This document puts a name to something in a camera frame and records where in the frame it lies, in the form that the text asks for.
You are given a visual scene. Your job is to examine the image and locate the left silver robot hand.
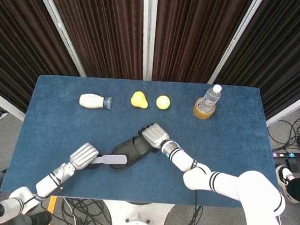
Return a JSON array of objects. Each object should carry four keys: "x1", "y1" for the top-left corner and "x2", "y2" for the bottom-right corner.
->
[{"x1": 68, "y1": 142, "x2": 103, "y2": 172}]

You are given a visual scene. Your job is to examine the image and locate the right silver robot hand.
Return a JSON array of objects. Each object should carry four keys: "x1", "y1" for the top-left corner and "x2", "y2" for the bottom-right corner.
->
[{"x1": 137, "y1": 121, "x2": 171, "y2": 151}]

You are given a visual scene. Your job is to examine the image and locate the black rubber slipper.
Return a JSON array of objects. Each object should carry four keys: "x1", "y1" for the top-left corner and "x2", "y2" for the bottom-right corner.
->
[{"x1": 110, "y1": 133, "x2": 157, "y2": 174}]

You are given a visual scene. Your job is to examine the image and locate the grey brush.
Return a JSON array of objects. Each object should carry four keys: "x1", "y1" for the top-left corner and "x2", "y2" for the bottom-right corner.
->
[{"x1": 92, "y1": 152, "x2": 129, "y2": 167}]

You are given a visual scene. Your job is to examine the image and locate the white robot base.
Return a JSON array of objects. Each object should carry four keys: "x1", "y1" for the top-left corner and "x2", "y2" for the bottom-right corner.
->
[{"x1": 101, "y1": 199, "x2": 176, "y2": 225}]

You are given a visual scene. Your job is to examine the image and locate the black shoe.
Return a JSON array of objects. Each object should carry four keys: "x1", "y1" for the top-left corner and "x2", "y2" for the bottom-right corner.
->
[{"x1": 27, "y1": 210, "x2": 52, "y2": 225}]

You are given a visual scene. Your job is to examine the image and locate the yellow-green tennis ball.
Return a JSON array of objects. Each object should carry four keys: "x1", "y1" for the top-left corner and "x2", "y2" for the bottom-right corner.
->
[{"x1": 155, "y1": 95, "x2": 171, "y2": 110}]

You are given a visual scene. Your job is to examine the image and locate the blue fabric table cloth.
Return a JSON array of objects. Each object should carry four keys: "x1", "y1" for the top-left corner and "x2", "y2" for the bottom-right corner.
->
[{"x1": 0, "y1": 72, "x2": 286, "y2": 211}]

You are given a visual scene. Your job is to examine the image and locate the yellow pear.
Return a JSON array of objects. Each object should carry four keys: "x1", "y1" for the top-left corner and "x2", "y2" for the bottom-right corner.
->
[{"x1": 129, "y1": 91, "x2": 150, "y2": 109}]

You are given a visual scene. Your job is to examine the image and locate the yellow packing tape roll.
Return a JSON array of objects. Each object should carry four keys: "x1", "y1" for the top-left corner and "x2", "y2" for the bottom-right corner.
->
[{"x1": 192, "y1": 96, "x2": 217, "y2": 120}]

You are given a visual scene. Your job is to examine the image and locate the white squeeze bottle blue cap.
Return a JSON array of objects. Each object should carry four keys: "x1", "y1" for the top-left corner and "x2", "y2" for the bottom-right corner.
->
[{"x1": 78, "y1": 92, "x2": 114, "y2": 110}]

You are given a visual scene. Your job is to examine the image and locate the clear plastic water bottle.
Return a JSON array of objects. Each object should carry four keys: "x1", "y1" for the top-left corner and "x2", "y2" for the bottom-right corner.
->
[{"x1": 199, "y1": 83, "x2": 223, "y2": 114}]

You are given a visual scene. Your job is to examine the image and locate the dark brown pleated curtain panel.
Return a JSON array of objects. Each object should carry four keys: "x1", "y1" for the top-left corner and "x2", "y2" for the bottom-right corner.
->
[
  {"x1": 152, "y1": 0, "x2": 255, "y2": 88},
  {"x1": 0, "y1": 0, "x2": 85, "y2": 117},
  {"x1": 213, "y1": 0, "x2": 300, "y2": 122},
  {"x1": 40, "y1": 0, "x2": 148, "y2": 81}
]

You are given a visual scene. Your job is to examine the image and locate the white black sneaker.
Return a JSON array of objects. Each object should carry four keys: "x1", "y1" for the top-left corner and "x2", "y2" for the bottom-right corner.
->
[{"x1": 274, "y1": 164, "x2": 297, "y2": 190}]

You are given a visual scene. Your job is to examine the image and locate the black foot pedal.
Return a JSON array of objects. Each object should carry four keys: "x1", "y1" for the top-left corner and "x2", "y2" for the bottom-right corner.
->
[{"x1": 286, "y1": 158, "x2": 300, "y2": 173}]

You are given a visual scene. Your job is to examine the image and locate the black trousered person leg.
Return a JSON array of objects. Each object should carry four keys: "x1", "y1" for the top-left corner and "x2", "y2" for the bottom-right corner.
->
[{"x1": 286, "y1": 176, "x2": 300, "y2": 204}]

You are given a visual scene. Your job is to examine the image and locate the white partition frame post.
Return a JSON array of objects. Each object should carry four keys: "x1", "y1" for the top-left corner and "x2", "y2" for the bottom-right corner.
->
[
  {"x1": 0, "y1": 87, "x2": 27, "y2": 122},
  {"x1": 138, "y1": 0, "x2": 158, "y2": 81},
  {"x1": 28, "y1": 0, "x2": 91, "y2": 78},
  {"x1": 207, "y1": 0, "x2": 264, "y2": 87},
  {"x1": 265, "y1": 88, "x2": 300, "y2": 129}
]

